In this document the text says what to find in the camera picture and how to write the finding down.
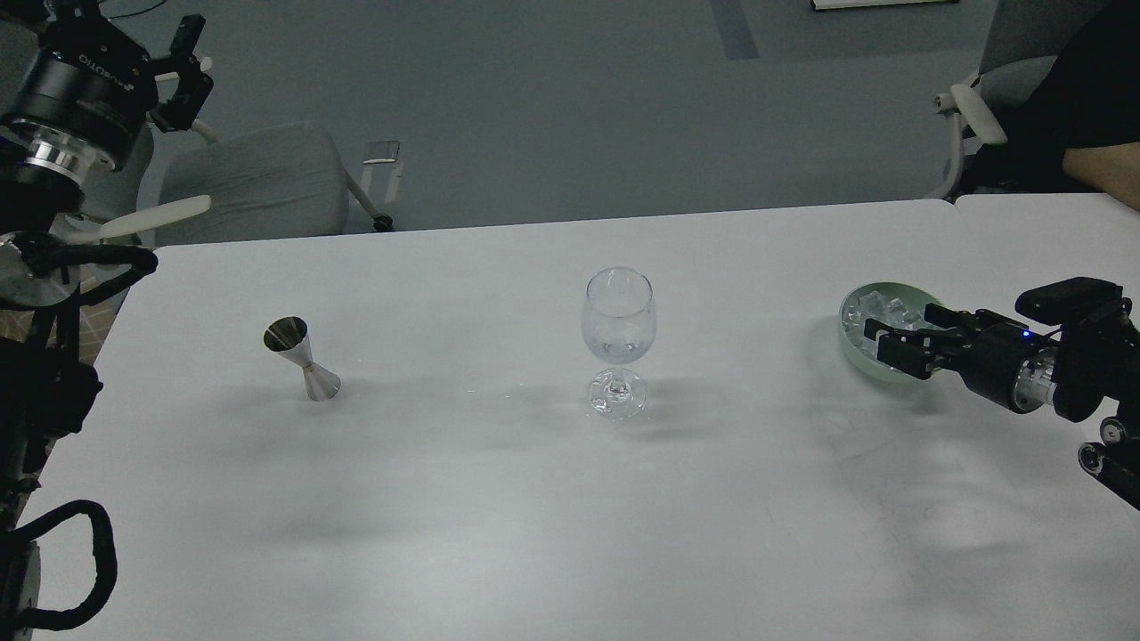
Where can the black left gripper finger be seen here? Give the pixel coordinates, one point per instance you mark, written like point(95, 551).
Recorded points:
point(39, 16)
point(193, 84)

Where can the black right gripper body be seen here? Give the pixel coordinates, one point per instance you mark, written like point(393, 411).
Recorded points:
point(1005, 362)

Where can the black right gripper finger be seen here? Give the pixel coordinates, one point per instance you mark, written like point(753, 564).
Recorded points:
point(941, 326)
point(919, 355)

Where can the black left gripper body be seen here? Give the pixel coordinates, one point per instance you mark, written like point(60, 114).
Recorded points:
point(88, 82)

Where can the green bowl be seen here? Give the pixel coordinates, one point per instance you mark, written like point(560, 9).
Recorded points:
point(861, 354)

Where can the steel double jigger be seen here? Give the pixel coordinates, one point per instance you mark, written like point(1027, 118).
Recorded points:
point(290, 338)

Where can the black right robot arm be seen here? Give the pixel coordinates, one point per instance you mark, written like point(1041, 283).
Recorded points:
point(1090, 354)

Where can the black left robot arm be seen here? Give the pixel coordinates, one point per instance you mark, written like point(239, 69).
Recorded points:
point(52, 275)

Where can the clear ice cubes pile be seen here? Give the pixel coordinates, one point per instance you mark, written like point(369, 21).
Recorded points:
point(876, 304)

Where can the clear wine glass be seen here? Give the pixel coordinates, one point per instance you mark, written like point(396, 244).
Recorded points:
point(619, 323)

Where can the grey office chair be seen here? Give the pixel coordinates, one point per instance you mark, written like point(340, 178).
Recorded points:
point(278, 182)

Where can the person in black shirt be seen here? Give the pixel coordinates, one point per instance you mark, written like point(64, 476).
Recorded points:
point(1079, 131)

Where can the grey chair at right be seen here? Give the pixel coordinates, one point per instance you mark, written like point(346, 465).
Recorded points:
point(1023, 43)

